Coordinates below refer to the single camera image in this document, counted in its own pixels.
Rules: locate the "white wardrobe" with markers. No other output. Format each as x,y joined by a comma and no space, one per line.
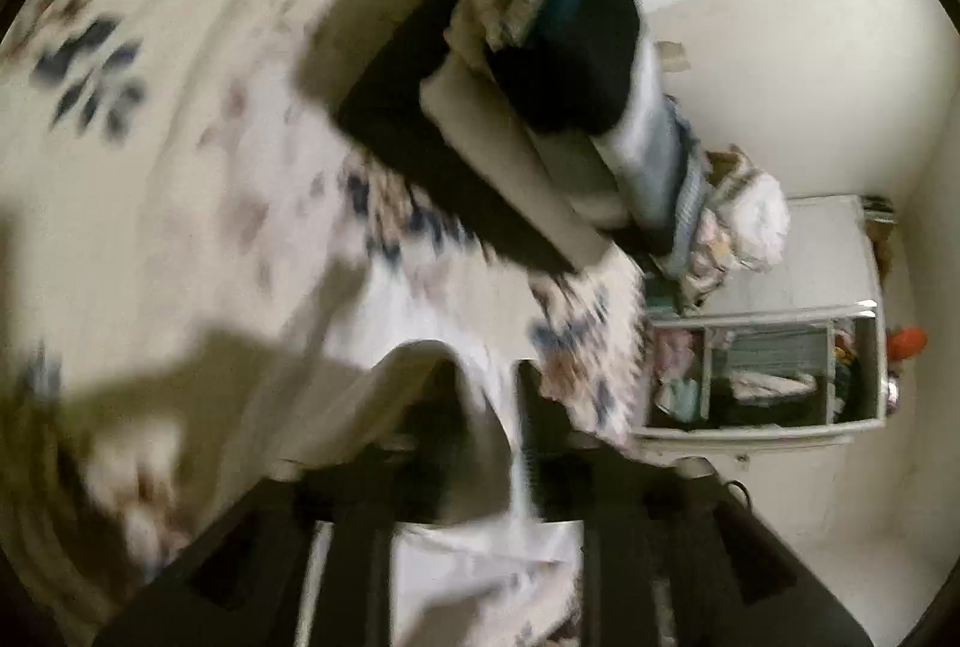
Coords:
795,257

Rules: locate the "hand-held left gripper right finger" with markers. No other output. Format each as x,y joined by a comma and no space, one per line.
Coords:
551,459

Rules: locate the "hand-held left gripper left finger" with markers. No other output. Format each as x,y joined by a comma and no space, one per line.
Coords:
442,459

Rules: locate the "floral bed quilt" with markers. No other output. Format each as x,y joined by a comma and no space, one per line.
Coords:
187,62

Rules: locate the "orange item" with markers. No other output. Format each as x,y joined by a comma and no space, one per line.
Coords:
907,341

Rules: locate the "white T-shirt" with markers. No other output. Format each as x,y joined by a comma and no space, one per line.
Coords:
465,568

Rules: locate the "pink folded clothes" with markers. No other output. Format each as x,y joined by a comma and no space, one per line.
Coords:
675,351

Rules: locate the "teal folded clothes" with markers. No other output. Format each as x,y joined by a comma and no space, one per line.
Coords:
679,394

